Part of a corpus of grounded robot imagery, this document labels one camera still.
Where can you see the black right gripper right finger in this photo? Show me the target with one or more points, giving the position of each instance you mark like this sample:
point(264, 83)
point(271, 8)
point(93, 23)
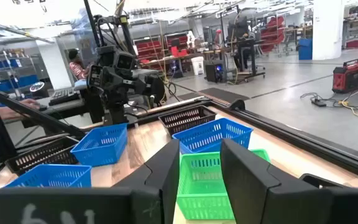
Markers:
point(275, 202)

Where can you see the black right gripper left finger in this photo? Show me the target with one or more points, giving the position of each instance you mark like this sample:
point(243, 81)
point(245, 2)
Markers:
point(104, 205)

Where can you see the blue plastic basket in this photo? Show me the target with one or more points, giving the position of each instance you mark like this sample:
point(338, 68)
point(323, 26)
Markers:
point(54, 179)
point(235, 137)
point(104, 152)

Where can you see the black plastic basket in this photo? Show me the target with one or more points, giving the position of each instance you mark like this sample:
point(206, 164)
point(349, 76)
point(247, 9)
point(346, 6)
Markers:
point(194, 123)
point(42, 156)

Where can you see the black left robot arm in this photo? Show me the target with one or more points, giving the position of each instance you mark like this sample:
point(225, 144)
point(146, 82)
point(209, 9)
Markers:
point(117, 107)

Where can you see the shelf with blue bins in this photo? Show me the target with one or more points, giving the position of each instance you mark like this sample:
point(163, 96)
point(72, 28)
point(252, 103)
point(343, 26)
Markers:
point(8, 81)

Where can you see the person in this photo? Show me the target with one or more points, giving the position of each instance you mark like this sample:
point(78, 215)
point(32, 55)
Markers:
point(78, 68)

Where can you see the red bin rack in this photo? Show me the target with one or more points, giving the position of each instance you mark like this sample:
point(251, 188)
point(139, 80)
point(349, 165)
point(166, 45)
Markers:
point(179, 43)
point(148, 49)

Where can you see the black keyboard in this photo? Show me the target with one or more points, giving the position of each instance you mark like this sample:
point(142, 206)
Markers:
point(62, 96)

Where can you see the white building column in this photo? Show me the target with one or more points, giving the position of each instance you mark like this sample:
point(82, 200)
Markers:
point(327, 31)
point(54, 68)

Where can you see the green plastic basket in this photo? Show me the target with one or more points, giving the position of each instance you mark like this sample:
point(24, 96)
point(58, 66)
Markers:
point(200, 205)

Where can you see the white bucket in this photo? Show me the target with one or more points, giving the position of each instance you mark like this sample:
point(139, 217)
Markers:
point(197, 66)

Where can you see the person's hand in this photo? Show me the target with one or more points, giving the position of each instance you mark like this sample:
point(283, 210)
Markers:
point(26, 104)

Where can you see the black computer tower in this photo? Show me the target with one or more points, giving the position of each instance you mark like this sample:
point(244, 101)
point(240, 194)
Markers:
point(214, 71)

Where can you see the black power strip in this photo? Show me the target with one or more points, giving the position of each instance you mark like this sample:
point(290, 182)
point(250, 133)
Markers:
point(319, 102)

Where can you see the black floor mat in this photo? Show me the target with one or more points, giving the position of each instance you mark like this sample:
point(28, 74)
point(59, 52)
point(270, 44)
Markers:
point(222, 95)

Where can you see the black standing desk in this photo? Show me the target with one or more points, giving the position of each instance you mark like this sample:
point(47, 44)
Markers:
point(249, 59)

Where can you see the red portable generator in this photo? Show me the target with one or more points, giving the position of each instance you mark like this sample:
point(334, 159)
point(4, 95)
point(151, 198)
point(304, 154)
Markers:
point(350, 76)

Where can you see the blue bin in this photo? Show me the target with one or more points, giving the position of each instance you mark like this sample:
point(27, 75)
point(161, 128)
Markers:
point(305, 49)

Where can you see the black frame strut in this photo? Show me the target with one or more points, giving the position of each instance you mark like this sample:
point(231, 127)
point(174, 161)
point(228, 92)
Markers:
point(33, 115)

